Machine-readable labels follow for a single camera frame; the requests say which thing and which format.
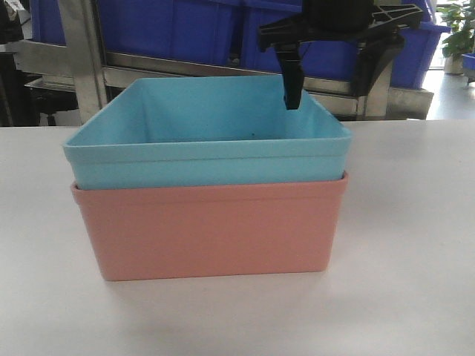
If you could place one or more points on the green potted plant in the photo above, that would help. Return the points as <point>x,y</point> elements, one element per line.
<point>459,17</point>

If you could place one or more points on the dark blue bin centre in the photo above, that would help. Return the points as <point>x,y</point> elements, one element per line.
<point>320,59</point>

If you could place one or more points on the dark blue bin right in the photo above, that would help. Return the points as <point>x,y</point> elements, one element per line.
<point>411,65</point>

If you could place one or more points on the dark blue bin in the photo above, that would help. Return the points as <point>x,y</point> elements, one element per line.
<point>320,59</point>
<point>411,65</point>
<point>189,31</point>

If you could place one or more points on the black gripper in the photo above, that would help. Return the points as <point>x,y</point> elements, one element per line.
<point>378,25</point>

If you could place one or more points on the stainless steel shelf rack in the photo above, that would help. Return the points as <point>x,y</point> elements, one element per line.
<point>84,67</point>

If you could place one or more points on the dark blue bin left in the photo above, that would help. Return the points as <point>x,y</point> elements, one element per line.
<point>189,31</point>

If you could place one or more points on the light blue plastic box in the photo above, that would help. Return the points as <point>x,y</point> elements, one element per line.
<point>191,131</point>

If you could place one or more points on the black office chair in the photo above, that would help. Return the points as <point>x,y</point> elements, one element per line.
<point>22,106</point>

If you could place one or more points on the pink plastic box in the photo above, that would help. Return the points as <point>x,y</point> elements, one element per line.
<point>218,230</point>

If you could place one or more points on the small blue bin far right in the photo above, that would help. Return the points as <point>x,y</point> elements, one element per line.
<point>468,62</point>

